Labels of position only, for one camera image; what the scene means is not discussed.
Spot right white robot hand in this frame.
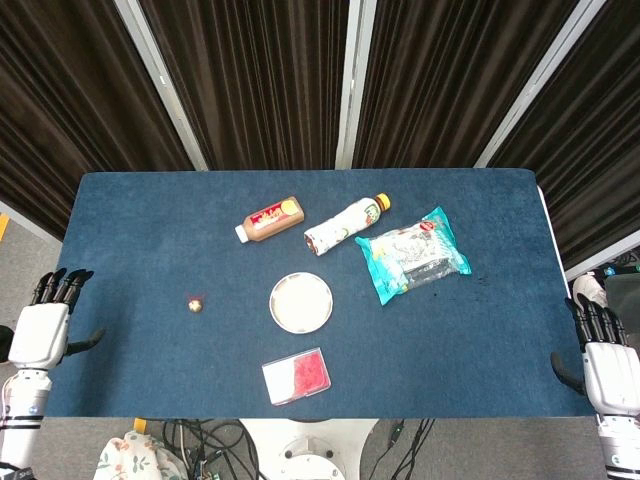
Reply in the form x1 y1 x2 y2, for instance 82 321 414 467
549 297 640 416

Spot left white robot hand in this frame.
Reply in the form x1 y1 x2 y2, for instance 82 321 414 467
7 267 107 372

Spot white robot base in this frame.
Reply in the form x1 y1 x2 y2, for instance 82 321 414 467
239 418 379 480

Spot blue table cloth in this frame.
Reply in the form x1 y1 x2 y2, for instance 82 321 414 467
43 168 596 420

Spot floral fabric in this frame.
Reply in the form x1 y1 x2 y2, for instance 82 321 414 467
93 430 189 480

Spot dark brown curtain panel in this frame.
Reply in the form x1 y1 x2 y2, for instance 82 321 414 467
0 0 196 242
352 0 582 169
487 0 640 271
138 0 351 171

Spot teal snack bag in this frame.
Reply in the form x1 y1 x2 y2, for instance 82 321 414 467
354 205 473 307

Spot brown drink bottle red label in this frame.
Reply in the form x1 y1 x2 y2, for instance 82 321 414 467
234 195 306 245

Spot clear plastic case red contents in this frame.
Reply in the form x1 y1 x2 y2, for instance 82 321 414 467
261 347 333 407

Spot round metal plate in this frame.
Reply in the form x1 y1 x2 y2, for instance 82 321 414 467
268 271 335 335

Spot tea bottle white label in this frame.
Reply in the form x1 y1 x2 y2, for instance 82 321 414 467
303 192 392 258

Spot black cable bundle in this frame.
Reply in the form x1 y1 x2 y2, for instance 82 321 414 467
359 418 437 480
160 418 269 480

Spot white frame post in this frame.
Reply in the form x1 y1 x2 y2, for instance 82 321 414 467
473 0 607 169
334 0 378 170
113 0 209 172

